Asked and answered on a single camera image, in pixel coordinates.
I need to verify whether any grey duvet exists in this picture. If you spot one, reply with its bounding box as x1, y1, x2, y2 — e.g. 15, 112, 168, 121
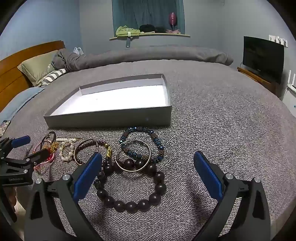
51, 45, 234, 71

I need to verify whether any black television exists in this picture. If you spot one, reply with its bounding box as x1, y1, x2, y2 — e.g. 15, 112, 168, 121
243, 36, 285, 84

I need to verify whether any dark green bead bracelet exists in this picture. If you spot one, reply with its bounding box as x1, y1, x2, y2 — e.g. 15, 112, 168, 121
119, 127, 166, 165

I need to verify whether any pink cord bracelet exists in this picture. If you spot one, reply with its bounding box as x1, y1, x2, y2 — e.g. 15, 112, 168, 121
33, 138, 61, 156

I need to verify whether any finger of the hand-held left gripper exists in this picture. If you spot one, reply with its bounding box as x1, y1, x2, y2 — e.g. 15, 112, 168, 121
23, 148, 52, 167
0, 136, 31, 152

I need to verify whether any black cord bracelet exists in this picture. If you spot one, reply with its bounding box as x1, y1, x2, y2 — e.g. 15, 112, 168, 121
41, 131, 57, 149

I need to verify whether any grey cardboard box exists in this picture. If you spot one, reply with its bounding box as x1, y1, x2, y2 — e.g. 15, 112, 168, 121
43, 73, 172, 128

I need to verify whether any striped pillow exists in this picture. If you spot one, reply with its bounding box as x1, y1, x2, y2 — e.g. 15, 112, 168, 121
40, 68, 68, 88

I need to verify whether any person's left forearm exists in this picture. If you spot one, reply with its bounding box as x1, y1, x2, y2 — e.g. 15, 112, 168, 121
0, 185, 26, 224

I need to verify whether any large black cloth bundle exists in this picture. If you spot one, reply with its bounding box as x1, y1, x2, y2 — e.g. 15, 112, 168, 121
139, 24, 156, 33

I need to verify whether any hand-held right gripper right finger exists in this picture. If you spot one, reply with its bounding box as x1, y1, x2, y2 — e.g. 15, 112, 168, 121
193, 151, 271, 241

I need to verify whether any large dark bead bracelet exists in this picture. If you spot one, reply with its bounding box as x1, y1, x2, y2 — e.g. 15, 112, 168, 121
94, 159, 166, 213

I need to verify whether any white wall hook rack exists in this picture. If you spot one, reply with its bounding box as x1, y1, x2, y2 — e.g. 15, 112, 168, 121
268, 34, 288, 48

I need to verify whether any smartphone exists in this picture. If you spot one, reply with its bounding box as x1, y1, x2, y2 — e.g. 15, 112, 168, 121
0, 120, 12, 138

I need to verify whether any wooden television stand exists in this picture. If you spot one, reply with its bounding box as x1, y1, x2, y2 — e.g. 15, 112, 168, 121
237, 67, 281, 98

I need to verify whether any wooden headboard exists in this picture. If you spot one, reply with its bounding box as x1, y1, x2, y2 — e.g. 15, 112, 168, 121
0, 40, 66, 112

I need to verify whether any wooden windowsill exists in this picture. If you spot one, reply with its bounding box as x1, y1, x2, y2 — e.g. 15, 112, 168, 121
109, 32, 191, 41

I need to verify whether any white router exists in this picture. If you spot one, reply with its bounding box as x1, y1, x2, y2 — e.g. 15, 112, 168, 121
287, 70, 296, 90

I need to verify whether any white box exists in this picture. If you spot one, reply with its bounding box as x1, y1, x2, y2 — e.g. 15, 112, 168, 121
281, 86, 296, 110

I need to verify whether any round pearl hair clip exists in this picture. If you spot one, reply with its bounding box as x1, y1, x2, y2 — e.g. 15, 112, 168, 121
58, 141, 76, 163

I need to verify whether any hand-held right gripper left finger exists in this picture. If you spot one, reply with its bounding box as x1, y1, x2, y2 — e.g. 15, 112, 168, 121
24, 152, 103, 241

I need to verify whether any silver hoop bangle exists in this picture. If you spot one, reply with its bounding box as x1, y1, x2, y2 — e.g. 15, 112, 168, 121
73, 138, 100, 165
114, 140, 152, 172

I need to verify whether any green cloth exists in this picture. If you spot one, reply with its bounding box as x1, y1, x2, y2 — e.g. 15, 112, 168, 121
116, 25, 141, 37

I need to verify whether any brown bead bracelet gold charm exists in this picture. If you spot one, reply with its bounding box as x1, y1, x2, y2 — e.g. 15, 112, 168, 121
75, 139, 114, 165

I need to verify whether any pink glass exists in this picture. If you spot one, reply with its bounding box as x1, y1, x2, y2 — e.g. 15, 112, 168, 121
169, 12, 177, 32

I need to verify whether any olive pillow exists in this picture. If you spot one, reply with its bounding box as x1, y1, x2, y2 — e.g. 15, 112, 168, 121
17, 50, 60, 88

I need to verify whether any blue-grey sheet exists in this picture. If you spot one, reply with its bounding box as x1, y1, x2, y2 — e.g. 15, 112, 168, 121
0, 87, 46, 126

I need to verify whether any red bead bracelet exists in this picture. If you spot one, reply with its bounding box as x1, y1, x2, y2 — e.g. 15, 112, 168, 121
32, 148, 56, 173

